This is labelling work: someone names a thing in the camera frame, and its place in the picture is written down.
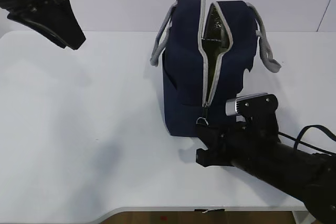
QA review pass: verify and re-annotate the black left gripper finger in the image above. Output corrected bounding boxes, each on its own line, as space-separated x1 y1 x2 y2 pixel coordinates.
15 17 67 49
34 0 86 50

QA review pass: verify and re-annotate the navy blue lunch bag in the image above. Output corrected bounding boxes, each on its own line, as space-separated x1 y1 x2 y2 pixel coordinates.
150 0 281 137

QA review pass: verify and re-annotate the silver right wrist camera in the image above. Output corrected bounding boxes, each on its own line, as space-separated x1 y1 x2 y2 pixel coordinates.
225 92 268 116

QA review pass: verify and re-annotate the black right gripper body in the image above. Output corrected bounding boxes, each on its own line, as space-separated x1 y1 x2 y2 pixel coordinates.
196 94 280 167

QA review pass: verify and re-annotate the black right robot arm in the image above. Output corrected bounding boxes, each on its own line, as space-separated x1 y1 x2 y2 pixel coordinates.
196 93 335 223

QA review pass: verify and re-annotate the white table leg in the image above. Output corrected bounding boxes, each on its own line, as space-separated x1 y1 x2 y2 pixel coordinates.
292 211 321 224

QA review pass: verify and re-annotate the black tape on table edge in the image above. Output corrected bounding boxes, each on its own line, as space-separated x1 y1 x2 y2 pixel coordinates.
194 209 225 214

